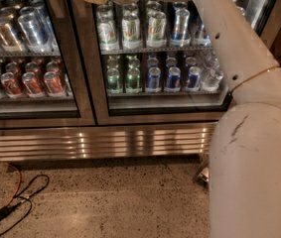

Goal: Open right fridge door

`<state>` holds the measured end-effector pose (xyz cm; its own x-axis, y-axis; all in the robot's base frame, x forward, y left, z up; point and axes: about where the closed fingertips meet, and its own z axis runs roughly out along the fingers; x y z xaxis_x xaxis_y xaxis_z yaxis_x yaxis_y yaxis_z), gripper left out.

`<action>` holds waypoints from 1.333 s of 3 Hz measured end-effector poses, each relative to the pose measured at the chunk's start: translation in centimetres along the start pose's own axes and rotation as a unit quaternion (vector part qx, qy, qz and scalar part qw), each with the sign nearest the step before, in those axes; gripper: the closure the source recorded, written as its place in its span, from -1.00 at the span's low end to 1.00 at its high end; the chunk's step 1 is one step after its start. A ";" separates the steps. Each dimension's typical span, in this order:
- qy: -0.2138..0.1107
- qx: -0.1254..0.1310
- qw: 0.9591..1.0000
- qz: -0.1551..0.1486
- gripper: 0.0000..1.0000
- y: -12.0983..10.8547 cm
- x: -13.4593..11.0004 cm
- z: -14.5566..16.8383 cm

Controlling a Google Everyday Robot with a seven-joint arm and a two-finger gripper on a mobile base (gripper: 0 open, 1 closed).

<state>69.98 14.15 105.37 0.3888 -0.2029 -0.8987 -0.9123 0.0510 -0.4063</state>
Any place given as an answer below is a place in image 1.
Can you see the white green soda can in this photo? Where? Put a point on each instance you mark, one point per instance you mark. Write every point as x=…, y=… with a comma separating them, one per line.
x=156, y=30
x=107, y=34
x=131, y=32

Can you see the blue silver energy can left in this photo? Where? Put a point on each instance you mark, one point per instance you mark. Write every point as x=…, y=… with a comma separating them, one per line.
x=180, y=36

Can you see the clear water bottle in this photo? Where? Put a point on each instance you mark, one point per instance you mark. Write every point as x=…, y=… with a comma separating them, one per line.
x=213, y=78

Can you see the red cola can middle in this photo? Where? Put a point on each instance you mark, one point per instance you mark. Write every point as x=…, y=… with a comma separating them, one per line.
x=32, y=84

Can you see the blue silver energy can middle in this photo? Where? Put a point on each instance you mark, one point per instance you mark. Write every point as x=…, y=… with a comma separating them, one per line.
x=201, y=36

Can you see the stainless fridge bottom grille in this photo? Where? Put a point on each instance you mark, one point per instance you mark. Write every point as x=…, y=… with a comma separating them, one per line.
x=82, y=143

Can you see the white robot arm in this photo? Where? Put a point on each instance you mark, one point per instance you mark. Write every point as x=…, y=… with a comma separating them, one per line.
x=245, y=151

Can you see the blue soda can right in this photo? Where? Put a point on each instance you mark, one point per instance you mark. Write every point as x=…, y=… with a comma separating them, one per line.
x=193, y=78

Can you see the white green soda can right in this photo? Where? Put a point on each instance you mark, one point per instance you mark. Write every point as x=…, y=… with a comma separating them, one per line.
x=156, y=30

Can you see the white green soda can middle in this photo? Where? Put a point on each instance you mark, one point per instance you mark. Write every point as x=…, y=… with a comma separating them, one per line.
x=131, y=32

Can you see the red cola can right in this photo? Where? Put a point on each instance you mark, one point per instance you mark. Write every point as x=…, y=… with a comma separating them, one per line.
x=54, y=84

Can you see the blue silver energy can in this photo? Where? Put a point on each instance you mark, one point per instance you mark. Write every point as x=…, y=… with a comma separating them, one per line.
x=180, y=36
x=201, y=36

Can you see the blue soda can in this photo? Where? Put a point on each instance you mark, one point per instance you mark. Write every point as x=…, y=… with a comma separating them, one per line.
x=193, y=78
x=153, y=83
x=173, y=83

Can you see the blue soda can middle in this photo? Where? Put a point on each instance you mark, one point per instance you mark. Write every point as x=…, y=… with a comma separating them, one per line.
x=173, y=83

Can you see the gold silver can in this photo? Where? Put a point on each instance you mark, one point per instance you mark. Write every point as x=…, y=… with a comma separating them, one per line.
x=12, y=41

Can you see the red cola can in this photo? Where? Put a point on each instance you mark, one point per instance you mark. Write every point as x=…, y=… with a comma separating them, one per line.
x=54, y=84
x=32, y=84
x=12, y=85

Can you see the blue soda can left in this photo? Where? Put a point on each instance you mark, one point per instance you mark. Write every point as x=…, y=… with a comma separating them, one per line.
x=153, y=83

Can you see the white green soda can left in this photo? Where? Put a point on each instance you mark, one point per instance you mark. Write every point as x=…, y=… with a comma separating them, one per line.
x=107, y=34

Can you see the silver blue tall can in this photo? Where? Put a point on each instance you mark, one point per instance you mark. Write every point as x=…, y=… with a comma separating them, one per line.
x=37, y=37

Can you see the red cola can left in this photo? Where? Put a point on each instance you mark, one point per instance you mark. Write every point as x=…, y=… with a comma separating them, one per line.
x=12, y=85

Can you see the glass fridge door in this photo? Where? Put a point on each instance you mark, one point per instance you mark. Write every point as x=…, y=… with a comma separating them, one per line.
x=46, y=111
x=164, y=104

